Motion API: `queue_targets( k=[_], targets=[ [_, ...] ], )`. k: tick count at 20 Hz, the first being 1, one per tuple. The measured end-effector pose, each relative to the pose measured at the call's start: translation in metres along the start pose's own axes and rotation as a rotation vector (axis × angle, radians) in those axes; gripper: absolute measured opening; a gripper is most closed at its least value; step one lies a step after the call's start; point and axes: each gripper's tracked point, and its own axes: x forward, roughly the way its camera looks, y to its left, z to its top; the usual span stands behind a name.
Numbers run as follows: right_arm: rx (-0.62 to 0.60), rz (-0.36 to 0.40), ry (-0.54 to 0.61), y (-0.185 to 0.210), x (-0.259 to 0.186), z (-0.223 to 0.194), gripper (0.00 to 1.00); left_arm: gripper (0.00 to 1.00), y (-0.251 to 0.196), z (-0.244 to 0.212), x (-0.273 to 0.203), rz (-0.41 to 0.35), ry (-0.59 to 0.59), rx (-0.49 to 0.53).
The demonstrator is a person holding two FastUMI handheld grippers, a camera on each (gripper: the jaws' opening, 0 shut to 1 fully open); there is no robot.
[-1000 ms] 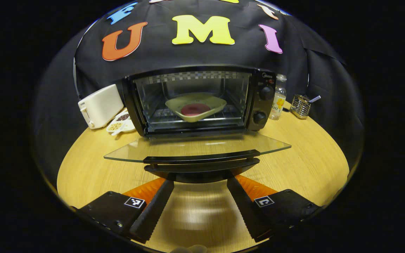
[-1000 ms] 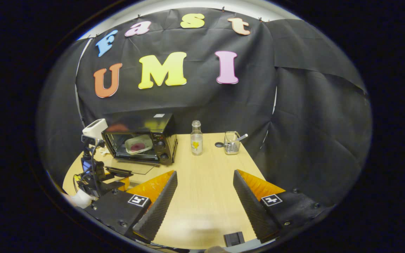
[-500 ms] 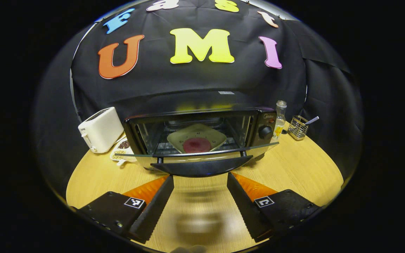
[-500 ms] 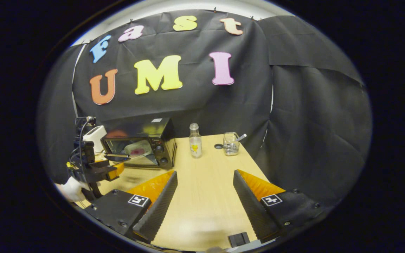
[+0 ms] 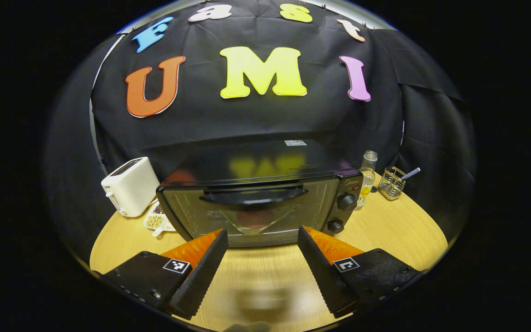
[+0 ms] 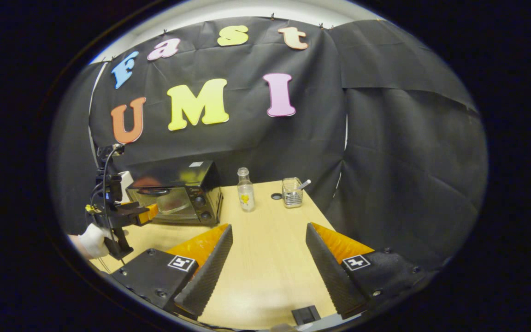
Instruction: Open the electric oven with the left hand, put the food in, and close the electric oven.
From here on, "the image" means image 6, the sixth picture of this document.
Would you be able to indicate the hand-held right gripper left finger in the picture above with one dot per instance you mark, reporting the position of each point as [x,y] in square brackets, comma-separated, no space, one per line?
[208,276]

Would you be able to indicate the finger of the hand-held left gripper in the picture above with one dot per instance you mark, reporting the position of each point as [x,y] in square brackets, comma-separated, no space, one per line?
[151,214]

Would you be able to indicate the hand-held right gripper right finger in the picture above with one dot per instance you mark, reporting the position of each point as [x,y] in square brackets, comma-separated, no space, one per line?
[332,276]

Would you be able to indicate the black electric oven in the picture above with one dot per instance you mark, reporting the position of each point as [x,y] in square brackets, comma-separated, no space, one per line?
[178,177]

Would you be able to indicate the white toaster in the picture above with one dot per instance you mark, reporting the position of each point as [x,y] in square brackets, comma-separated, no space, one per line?
[127,177]

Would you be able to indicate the clear glass bottle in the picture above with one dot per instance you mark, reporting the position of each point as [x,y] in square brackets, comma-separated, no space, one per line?
[246,193]

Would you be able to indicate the metal spoon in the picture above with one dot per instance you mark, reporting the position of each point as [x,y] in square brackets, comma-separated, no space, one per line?
[305,183]

